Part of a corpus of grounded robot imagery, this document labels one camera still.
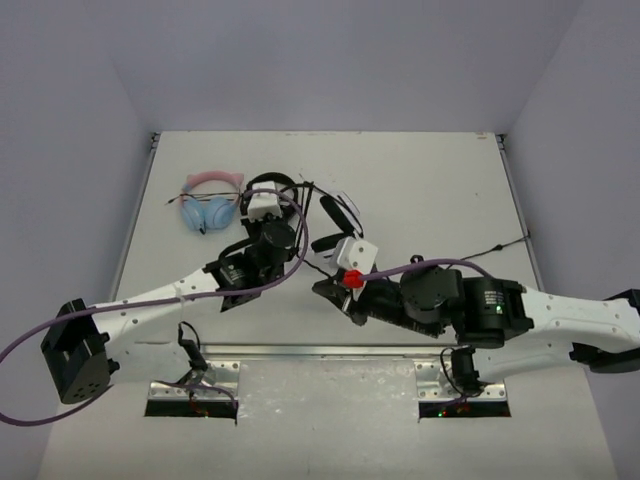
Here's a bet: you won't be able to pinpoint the white black headphones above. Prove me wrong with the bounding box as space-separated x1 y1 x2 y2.
294 182 365 264

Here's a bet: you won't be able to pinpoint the black headphone cable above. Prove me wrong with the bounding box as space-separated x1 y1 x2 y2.
287 180 531 281

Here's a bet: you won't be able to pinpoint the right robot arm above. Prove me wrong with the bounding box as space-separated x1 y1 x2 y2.
312 266 639 397

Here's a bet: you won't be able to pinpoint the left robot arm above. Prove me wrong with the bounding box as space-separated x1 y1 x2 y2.
41 220 296 405

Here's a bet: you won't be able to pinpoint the pink blue cat headphones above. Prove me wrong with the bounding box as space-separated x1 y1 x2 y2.
168 170 244 235

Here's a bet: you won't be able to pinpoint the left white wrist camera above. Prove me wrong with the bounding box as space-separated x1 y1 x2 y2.
246 181 282 222

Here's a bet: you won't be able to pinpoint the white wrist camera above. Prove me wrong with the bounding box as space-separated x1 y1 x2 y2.
330 237 378 300
246 181 282 222

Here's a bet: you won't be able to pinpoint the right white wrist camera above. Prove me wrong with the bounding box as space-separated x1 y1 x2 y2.
330 237 378 300

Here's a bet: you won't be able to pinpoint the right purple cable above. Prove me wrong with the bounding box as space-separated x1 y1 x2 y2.
357 257 499 284

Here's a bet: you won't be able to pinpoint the metal rail strip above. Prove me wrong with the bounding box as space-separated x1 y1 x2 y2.
134 342 461 359

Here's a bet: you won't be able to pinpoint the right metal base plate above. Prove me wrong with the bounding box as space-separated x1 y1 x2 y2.
414 358 507 402

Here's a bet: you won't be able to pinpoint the metal base plate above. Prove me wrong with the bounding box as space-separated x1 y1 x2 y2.
414 358 507 402
147 360 240 402

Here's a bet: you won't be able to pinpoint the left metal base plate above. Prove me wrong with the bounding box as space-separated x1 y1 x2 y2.
147 360 240 402

